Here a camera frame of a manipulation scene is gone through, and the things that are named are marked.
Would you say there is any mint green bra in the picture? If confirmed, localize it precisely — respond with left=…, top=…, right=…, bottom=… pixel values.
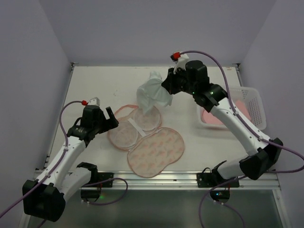
left=136, top=71, right=173, bottom=114

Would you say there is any pink bra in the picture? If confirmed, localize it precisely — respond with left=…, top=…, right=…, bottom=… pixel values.
left=201, top=99, right=251, bottom=124

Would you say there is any pink patterned mesh laundry bag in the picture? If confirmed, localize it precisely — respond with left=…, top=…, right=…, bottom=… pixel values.
left=107, top=104, right=185, bottom=178

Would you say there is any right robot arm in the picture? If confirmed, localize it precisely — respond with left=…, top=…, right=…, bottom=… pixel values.
left=161, top=60, right=283, bottom=184

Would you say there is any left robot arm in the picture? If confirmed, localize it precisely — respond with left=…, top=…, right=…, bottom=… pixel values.
left=22, top=105, right=119, bottom=222

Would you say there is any white plastic basket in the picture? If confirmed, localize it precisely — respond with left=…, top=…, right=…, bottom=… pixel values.
left=197, top=86, right=266, bottom=130

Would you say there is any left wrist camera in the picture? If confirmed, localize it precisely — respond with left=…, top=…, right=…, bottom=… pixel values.
left=88, top=97, right=100, bottom=107

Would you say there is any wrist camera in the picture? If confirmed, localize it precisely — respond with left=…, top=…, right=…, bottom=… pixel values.
left=170, top=52, right=189, bottom=74
left=88, top=97, right=100, bottom=107

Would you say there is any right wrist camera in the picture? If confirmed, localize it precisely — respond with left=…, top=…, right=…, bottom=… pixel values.
left=170, top=52, right=189, bottom=74

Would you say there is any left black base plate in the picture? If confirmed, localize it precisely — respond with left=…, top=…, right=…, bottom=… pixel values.
left=83, top=172, right=114, bottom=188

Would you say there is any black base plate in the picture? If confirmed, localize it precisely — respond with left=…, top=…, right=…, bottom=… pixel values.
left=196, top=167, right=236, bottom=188
left=83, top=172, right=114, bottom=188

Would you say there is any aluminium mounting rail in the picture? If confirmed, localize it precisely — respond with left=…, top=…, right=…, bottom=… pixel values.
left=64, top=170, right=281, bottom=190

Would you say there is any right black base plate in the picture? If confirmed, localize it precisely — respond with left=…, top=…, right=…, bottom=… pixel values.
left=196, top=167, right=236, bottom=188

